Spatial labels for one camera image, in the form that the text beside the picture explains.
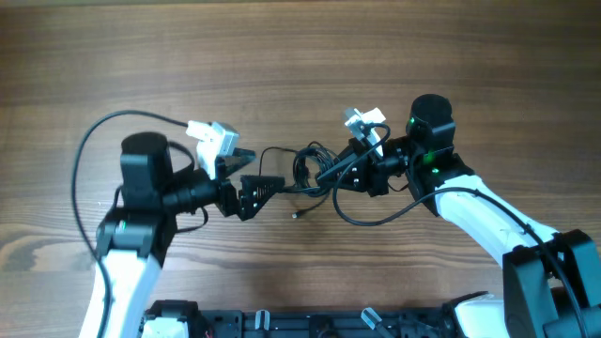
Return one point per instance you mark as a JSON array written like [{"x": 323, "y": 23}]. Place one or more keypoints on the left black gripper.
[{"x": 228, "y": 192}]

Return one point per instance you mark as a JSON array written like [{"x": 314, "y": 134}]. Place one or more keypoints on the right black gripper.
[{"x": 377, "y": 174}]

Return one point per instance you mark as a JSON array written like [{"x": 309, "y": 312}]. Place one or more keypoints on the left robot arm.
[{"x": 132, "y": 240}]

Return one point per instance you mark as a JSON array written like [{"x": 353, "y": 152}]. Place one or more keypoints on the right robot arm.
[{"x": 550, "y": 279}]

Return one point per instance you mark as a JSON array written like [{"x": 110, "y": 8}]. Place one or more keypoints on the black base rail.
[{"x": 181, "y": 318}]

